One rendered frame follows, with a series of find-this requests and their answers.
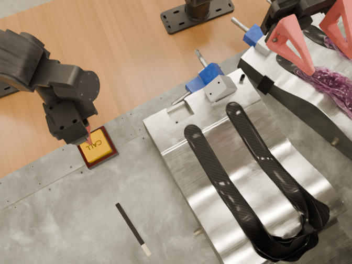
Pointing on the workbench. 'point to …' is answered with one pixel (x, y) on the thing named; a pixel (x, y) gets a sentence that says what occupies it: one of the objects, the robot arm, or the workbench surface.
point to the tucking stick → (133, 229)
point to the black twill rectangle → (265, 85)
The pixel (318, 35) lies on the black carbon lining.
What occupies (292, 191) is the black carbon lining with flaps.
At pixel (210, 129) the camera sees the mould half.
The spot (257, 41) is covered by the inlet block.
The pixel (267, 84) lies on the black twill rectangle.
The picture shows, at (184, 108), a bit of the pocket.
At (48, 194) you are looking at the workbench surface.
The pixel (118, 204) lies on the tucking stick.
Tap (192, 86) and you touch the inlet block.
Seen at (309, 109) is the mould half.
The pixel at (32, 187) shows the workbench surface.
